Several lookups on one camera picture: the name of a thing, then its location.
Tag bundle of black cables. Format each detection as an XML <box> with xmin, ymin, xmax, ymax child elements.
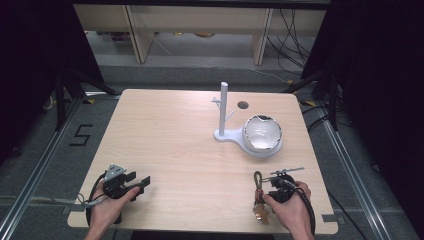
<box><xmin>266</xmin><ymin>9</ymin><xmax>325</xmax><ymax>76</ymax></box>

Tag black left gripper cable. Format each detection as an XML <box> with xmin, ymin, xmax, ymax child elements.
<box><xmin>75</xmin><ymin>172</ymin><xmax>123</xmax><ymax>228</ymax></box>

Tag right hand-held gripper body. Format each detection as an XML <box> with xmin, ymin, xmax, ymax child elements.
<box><xmin>265</xmin><ymin>167</ymin><xmax>305</xmax><ymax>205</ymax></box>

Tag white floor cable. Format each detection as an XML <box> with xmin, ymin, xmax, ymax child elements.
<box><xmin>152</xmin><ymin>35</ymin><xmax>292</xmax><ymax>85</ymax></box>

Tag white tree-shaped holder stand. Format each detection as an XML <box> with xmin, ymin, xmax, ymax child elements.
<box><xmin>210</xmin><ymin>81</ymin><xmax>284</xmax><ymax>160</ymax></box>

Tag keychain with green loop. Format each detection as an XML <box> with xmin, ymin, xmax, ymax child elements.
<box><xmin>252</xmin><ymin>170</ymin><xmax>272</xmax><ymax>225</ymax></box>

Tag light wooden desk frame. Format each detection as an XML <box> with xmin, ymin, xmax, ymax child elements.
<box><xmin>73</xmin><ymin>3</ymin><xmax>328</xmax><ymax>66</ymax></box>

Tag black metal stand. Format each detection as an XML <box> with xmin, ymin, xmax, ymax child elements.
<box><xmin>283</xmin><ymin>65</ymin><xmax>344</xmax><ymax>132</ymax></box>
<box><xmin>54</xmin><ymin>65</ymin><xmax>118</xmax><ymax>132</ymax></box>

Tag person's right hand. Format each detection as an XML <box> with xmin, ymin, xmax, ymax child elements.
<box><xmin>262</xmin><ymin>180</ymin><xmax>313</xmax><ymax>238</ymax></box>

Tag black floor cable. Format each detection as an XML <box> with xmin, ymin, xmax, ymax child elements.
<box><xmin>325</xmin><ymin>188</ymin><xmax>369</xmax><ymax>240</ymax></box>

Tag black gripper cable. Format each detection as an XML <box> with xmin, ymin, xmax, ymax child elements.
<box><xmin>282</xmin><ymin>178</ymin><xmax>317</xmax><ymax>236</ymax></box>
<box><xmin>75</xmin><ymin>172</ymin><xmax>123</xmax><ymax>228</ymax></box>

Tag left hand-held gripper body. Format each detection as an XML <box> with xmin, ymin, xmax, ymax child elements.
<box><xmin>102</xmin><ymin>163</ymin><xmax>132</xmax><ymax>201</ymax></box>

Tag metal floor rail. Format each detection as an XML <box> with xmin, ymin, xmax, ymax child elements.
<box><xmin>313</xmin><ymin>99</ymin><xmax>392</xmax><ymax>240</ymax></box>
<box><xmin>0</xmin><ymin>95</ymin><xmax>84</xmax><ymax>240</ymax></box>

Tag black curtain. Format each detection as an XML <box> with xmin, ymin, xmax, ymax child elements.
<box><xmin>301</xmin><ymin>0</ymin><xmax>424</xmax><ymax>231</ymax></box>
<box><xmin>0</xmin><ymin>0</ymin><xmax>105</xmax><ymax>168</ymax></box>

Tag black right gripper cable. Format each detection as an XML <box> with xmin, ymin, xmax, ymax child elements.
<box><xmin>282</xmin><ymin>178</ymin><xmax>317</xmax><ymax>236</ymax></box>

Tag person's left hand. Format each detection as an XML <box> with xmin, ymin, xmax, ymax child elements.
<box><xmin>87</xmin><ymin>181</ymin><xmax>141</xmax><ymax>234</ymax></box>

